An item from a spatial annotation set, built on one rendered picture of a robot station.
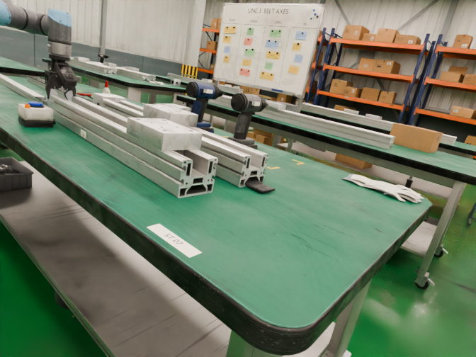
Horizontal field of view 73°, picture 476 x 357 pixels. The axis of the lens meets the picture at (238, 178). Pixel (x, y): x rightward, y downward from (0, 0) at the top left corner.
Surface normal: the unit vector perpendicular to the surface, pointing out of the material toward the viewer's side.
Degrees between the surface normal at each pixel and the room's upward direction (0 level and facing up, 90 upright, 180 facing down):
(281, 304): 0
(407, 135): 89
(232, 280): 0
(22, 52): 90
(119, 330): 0
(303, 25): 90
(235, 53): 90
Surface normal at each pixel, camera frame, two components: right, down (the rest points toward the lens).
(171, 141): 0.71, 0.33
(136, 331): 0.18, -0.94
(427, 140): -0.68, 0.08
